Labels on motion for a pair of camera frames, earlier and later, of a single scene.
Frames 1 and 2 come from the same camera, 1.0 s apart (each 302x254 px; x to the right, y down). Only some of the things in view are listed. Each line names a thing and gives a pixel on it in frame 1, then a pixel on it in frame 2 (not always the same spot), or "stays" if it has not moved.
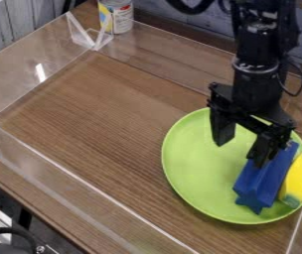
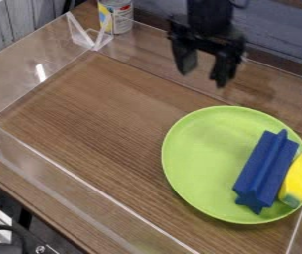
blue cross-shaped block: x=259 y=182 stays
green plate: x=201 y=170 stays
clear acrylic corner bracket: x=86 y=37 stays
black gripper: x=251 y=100 -> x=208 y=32
